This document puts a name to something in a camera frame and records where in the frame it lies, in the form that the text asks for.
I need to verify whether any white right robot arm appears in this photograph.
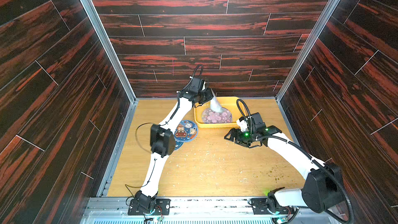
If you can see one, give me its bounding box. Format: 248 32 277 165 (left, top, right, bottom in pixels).
224 113 345 214

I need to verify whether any aluminium corner post right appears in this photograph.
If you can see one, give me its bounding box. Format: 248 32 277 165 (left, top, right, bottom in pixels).
276 0 341 104

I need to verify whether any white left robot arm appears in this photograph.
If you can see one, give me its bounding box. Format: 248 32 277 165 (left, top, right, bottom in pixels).
132 76 214 214

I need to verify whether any aluminium front rail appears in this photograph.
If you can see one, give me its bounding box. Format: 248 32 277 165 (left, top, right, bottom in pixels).
81 197 337 224

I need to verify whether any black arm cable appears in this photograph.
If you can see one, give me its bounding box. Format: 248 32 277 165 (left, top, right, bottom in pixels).
236 99 355 224
124 64 204 206

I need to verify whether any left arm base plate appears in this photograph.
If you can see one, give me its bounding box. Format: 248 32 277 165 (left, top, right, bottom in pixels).
127 198 171 216

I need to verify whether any pink flower coaster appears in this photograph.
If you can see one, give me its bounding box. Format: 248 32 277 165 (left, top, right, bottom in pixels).
201 108 232 124

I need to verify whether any blue cartoon animals coaster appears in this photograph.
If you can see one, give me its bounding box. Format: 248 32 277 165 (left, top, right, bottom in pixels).
174 141 184 150

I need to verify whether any aluminium corner post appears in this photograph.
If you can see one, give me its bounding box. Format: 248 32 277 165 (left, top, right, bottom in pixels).
276 0 341 104
80 0 137 103

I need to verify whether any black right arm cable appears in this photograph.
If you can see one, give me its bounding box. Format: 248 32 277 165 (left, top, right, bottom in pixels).
236 99 355 224

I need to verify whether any yellow plastic storage tray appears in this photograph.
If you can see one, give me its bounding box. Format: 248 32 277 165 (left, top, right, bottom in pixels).
194 96 242 128

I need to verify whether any aluminium corner post left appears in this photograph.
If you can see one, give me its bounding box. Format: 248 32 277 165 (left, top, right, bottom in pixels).
80 0 137 103

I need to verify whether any blue red car coaster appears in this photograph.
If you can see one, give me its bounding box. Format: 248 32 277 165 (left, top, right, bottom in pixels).
174 120 199 143

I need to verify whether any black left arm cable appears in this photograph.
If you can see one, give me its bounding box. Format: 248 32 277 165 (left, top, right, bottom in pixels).
124 64 204 206

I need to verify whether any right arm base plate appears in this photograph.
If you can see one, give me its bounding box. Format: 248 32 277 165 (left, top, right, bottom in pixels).
248 197 295 216

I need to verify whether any green bunny round coaster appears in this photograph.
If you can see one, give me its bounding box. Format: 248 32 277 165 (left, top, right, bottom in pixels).
210 89 223 113

